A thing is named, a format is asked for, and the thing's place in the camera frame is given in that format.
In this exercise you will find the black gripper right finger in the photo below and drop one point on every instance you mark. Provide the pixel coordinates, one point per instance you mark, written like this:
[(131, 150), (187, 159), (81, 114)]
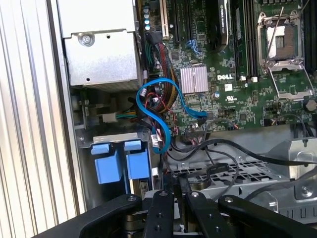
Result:
[(267, 218)]

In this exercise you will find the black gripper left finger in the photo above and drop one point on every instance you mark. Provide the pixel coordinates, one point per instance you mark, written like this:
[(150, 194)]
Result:
[(106, 215)]

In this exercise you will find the silver disk bay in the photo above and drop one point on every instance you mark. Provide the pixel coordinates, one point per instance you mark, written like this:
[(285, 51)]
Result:
[(85, 158)]

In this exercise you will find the black RAM slot bank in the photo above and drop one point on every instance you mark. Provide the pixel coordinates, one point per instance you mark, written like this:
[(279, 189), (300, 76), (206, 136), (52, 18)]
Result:
[(244, 44), (311, 37)]

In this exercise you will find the beige expansion slot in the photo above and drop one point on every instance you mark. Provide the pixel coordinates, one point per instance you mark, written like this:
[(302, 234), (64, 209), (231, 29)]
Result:
[(164, 22)]

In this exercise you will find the black expansion slot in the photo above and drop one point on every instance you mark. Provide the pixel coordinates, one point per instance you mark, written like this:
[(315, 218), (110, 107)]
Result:
[(177, 22)]

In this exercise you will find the open silver PC case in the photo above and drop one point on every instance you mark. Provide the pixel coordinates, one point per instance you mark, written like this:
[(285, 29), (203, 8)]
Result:
[(260, 135)]

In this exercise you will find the green Dell motherboard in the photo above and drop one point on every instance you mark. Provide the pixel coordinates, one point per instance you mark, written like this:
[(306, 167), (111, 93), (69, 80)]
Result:
[(247, 109)]

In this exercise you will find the round coin battery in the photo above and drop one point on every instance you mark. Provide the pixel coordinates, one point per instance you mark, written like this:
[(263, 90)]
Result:
[(311, 105)]

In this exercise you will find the metal socket cover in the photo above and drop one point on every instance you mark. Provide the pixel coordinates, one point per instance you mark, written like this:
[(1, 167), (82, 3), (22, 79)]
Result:
[(296, 95)]

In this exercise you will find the silver ribbed chipset heatsink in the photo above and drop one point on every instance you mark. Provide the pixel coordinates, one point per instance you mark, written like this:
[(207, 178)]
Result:
[(194, 79)]

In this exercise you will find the silver power supply unit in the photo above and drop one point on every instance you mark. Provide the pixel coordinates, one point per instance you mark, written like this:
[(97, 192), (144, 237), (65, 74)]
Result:
[(99, 57)]

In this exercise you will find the CPU socket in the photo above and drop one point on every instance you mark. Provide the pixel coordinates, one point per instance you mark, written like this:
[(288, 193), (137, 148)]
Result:
[(284, 42)]

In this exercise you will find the thin metal locking lever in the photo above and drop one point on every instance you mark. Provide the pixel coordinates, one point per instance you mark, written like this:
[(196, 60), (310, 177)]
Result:
[(274, 37)]

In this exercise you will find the black graphics card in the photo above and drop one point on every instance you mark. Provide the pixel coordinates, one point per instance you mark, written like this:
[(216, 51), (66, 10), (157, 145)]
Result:
[(221, 24)]

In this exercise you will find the silver metal drive bracket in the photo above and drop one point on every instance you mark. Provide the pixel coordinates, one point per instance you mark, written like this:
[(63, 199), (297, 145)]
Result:
[(302, 188)]

